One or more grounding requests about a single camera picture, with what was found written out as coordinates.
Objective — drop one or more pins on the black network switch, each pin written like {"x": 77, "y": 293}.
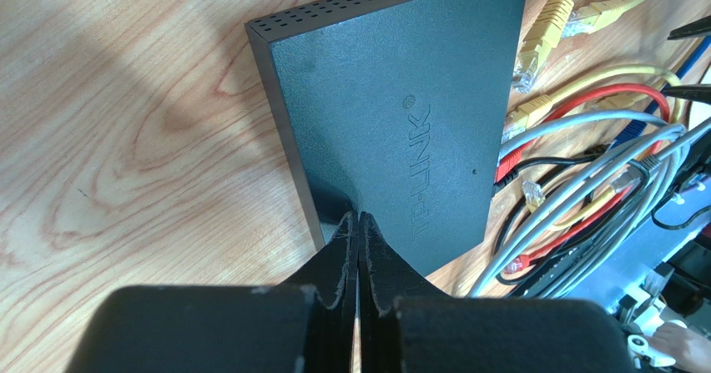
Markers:
{"x": 395, "y": 108}

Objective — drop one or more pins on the person hand in background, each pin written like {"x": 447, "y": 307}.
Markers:
{"x": 690, "y": 349}

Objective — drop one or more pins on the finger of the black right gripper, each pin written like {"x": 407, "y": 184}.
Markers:
{"x": 692, "y": 92}

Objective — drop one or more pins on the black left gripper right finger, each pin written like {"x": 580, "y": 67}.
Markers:
{"x": 409, "y": 325}

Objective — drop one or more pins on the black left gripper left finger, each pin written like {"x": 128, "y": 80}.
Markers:
{"x": 303, "y": 324}

